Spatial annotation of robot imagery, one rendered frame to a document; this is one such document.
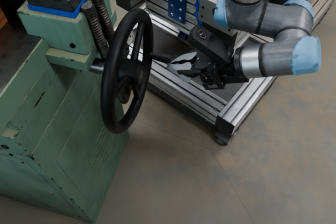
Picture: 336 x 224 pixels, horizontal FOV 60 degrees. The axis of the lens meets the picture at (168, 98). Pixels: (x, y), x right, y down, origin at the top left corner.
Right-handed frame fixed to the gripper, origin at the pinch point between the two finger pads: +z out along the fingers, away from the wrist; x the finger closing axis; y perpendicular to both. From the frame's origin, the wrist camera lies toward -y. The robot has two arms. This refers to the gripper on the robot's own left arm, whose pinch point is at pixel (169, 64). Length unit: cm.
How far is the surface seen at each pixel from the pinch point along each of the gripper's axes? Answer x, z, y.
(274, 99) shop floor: 54, 1, 88
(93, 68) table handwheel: -12.5, 8.7, -13.5
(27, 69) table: -21.4, 12.5, -23.8
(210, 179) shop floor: -1, 20, 75
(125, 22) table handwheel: -9.1, -5.5, -21.2
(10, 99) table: -28.4, 12.4, -23.0
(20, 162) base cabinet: -34.6, 27.3, -6.3
